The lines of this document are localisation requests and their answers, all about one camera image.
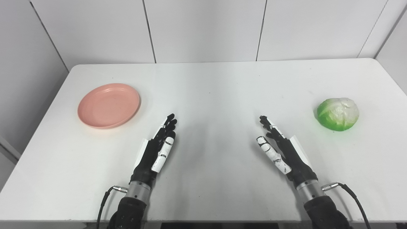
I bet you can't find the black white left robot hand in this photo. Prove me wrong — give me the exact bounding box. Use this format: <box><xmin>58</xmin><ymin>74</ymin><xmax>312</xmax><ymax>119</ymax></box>
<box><xmin>130</xmin><ymin>113</ymin><xmax>178</xmax><ymax>185</ymax></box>

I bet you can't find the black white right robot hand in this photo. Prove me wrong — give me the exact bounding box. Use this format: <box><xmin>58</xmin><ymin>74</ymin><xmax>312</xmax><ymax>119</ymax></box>
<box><xmin>256</xmin><ymin>115</ymin><xmax>319</xmax><ymax>189</ymax></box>

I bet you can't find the green white cabbage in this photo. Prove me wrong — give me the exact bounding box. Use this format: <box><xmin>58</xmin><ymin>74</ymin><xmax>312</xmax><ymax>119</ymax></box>
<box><xmin>316</xmin><ymin>97</ymin><xmax>360</xmax><ymax>132</ymax></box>

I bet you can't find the pink round plate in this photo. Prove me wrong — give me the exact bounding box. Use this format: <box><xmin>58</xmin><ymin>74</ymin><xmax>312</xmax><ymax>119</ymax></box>
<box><xmin>77</xmin><ymin>83</ymin><xmax>141</xmax><ymax>129</ymax></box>

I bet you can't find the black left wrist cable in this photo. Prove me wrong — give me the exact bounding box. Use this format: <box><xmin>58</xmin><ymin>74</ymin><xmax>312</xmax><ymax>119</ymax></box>
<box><xmin>96</xmin><ymin>185</ymin><xmax>128</xmax><ymax>229</ymax></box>

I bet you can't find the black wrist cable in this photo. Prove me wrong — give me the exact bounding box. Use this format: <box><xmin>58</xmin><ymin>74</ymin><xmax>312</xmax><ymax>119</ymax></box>
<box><xmin>322</xmin><ymin>182</ymin><xmax>372</xmax><ymax>229</ymax></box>
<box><xmin>96</xmin><ymin>185</ymin><xmax>128</xmax><ymax>229</ymax></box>

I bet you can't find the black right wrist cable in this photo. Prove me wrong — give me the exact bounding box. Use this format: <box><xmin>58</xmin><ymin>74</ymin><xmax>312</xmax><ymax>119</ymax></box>
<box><xmin>322</xmin><ymin>182</ymin><xmax>372</xmax><ymax>229</ymax></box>

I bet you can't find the white door frame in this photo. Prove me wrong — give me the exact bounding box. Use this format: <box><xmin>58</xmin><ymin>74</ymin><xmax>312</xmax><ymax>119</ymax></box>
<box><xmin>0</xmin><ymin>135</ymin><xmax>22</xmax><ymax>165</ymax></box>

